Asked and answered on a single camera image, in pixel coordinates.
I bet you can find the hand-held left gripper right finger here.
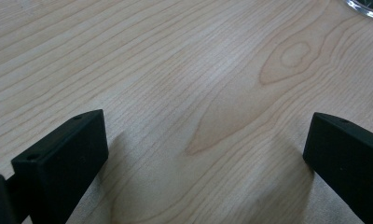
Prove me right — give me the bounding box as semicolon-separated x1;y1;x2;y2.
302;112;373;224

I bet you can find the clear glass vessel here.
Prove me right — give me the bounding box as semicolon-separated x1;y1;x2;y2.
342;0;373;21

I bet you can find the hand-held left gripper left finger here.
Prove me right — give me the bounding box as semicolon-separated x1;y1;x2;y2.
10;108;110;224

